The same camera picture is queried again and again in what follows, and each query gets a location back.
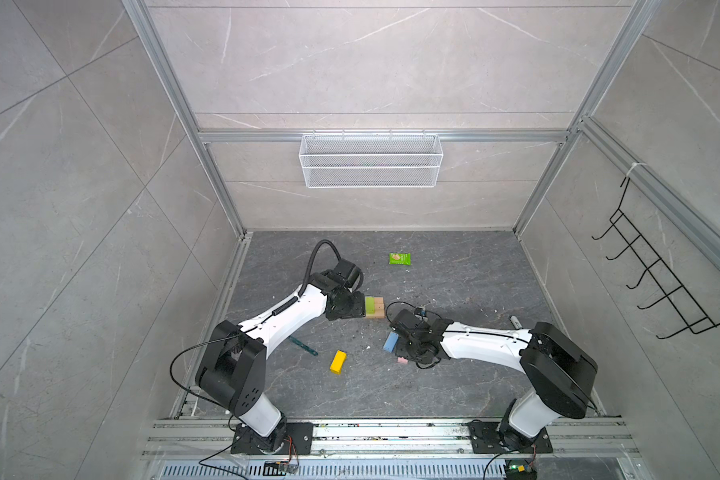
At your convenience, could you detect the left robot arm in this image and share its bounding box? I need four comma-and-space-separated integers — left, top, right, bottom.
178, 239, 366, 452

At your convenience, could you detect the green snack packet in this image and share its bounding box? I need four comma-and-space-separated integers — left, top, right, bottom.
389, 253, 412, 266

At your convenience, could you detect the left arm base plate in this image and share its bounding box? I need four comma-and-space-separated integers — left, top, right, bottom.
231, 422, 315, 455

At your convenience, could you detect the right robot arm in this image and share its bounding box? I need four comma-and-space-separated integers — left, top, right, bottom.
386, 302, 598, 450

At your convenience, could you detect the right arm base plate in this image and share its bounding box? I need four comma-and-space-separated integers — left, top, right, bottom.
465, 420, 553, 454

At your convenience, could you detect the natural wood block long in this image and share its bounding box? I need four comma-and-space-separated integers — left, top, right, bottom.
369, 297, 385, 319

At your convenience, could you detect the light blue block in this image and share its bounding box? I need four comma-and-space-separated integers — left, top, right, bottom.
383, 331, 399, 353

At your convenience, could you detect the white wire mesh basket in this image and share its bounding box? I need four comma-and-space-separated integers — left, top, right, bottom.
299, 133, 444, 189

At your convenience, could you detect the black wire hook rack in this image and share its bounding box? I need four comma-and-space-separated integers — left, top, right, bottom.
591, 177, 720, 340

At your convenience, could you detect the green handled tool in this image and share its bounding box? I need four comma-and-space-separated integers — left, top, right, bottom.
288, 336, 319, 357

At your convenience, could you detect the yellow arch block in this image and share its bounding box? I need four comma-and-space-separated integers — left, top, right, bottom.
329, 350, 347, 375

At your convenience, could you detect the aluminium mounting rail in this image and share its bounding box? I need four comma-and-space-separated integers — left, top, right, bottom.
139, 417, 651, 479

